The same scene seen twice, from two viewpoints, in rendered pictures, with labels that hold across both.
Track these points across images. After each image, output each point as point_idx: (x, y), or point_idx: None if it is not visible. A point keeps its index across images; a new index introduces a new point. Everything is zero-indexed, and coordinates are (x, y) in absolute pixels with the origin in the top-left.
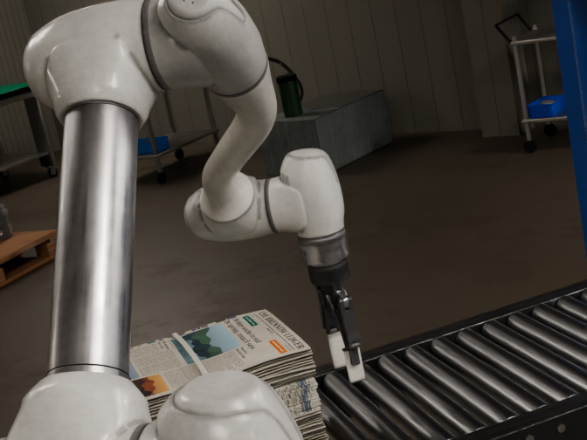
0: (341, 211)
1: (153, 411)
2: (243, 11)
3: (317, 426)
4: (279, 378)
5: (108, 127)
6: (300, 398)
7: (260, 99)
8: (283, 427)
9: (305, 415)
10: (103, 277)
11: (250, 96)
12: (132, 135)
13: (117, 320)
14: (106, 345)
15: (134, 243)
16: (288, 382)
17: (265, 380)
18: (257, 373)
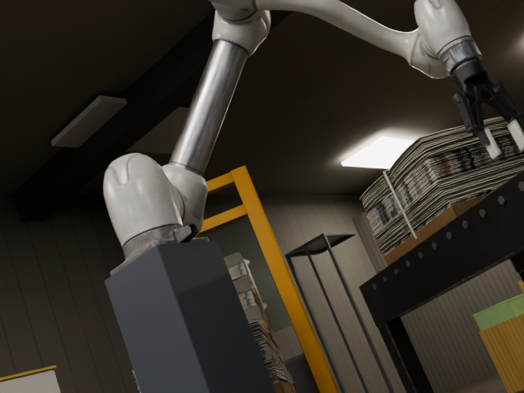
0: (442, 29)
1: (373, 194)
2: None
3: (440, 195)
4: (414, 163)
5: (210, 52)
6: (426, 175)
7: (273, 1)
8: (115, 174)
9: (430, 188)
10: (184, 123)
11: (261, 3)
12: (219, 51)
13: (182, 141)
14: (174, 152)
15: (208, 104)
16: (419, 165)
17: (407, 165)
18: (403, 161)
